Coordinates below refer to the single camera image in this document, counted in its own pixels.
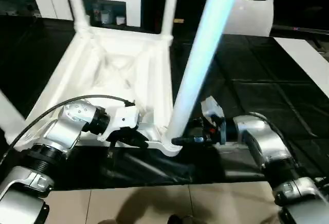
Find flat white board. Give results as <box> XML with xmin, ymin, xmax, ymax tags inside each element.
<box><xmin>275</xmin><ymin>37</ymin><xmax>329</xmax><ymax>100</ymax></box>

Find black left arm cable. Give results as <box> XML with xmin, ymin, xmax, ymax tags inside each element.
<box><xmin>0</xmin><ymin>95</ymin><xmax>136</xmax><ymax>169</ymax></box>

